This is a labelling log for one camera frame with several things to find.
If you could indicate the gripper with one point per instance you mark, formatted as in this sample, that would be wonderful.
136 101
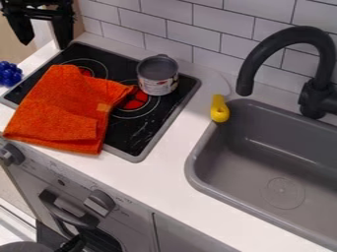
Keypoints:
44 10

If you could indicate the orange cloth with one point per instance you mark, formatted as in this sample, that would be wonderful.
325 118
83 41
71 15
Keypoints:
57 108

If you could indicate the blue toy grapes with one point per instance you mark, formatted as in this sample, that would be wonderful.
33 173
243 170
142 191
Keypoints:
8 74

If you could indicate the silver can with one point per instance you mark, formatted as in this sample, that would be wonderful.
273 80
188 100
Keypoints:
158 77

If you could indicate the toy stove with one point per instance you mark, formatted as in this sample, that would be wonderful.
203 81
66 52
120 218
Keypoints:
145 131

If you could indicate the yellow toy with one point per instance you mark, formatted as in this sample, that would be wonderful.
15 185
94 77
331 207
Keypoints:
219 111

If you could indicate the tap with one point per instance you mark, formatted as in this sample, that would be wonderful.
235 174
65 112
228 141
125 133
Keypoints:
303 36

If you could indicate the toy sink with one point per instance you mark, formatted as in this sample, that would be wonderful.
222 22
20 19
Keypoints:
272 170

